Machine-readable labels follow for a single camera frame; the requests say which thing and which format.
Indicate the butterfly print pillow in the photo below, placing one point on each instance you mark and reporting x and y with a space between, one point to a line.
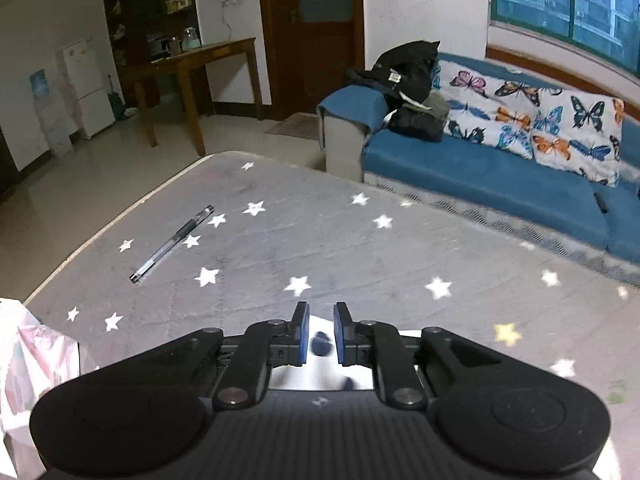
480 105
575 135

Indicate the white refrigerator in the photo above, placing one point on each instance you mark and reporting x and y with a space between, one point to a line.
87 85

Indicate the clear black ballpoint pen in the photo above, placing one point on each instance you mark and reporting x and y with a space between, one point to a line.
170 245

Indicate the dark wooden door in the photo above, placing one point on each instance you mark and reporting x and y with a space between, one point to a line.
320 60

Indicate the wooden side table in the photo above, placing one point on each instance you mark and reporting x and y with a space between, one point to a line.
210 52

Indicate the grey star print tablecloth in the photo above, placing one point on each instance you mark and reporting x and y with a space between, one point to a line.
325 240

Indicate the green framed window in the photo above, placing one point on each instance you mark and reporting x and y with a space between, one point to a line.
550 0

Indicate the black remote control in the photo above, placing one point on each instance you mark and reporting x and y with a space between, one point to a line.
601 202

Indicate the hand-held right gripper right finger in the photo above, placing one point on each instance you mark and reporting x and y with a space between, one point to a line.
342 332

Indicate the black jacket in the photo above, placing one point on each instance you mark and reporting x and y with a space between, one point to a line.
405 75

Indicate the water dispenser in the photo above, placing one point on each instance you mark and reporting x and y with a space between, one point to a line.
50 120

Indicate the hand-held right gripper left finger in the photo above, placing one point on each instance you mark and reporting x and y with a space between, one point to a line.
300 332

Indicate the glass jar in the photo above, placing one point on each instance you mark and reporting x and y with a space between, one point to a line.
190 40

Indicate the grey doormat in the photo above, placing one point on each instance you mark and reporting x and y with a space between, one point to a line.
295 126

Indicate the white plastic bag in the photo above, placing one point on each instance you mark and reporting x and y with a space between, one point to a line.
40 360

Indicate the dark wooden shelf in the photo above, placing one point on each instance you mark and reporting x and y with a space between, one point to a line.
130 10

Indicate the green broom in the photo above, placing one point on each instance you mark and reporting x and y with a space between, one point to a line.
116 102

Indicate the white polka dot pants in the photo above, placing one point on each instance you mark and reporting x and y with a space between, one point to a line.
325 375

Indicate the blue sofa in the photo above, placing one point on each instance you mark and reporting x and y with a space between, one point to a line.
475 175

